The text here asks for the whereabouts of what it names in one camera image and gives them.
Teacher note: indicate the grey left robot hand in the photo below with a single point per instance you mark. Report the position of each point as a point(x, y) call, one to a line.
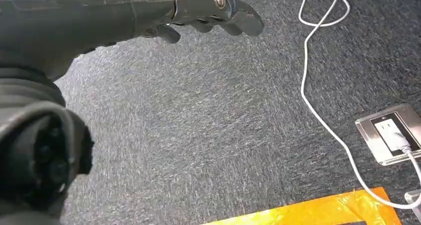
point(82, 16)

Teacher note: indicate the ribbed grey left robot arm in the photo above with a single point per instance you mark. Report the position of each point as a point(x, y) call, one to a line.
point(26, 88)

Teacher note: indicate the yellow floor tape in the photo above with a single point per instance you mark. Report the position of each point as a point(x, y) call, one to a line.
point(312, 210)

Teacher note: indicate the silver floor socket plate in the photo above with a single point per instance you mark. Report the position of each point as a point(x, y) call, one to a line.
point(370, 138)

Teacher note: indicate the white power plug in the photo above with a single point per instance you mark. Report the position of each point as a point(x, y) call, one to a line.
point(391, 134)

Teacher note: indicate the clear plastic piece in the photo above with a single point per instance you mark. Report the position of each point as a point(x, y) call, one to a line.
point(415, 202)

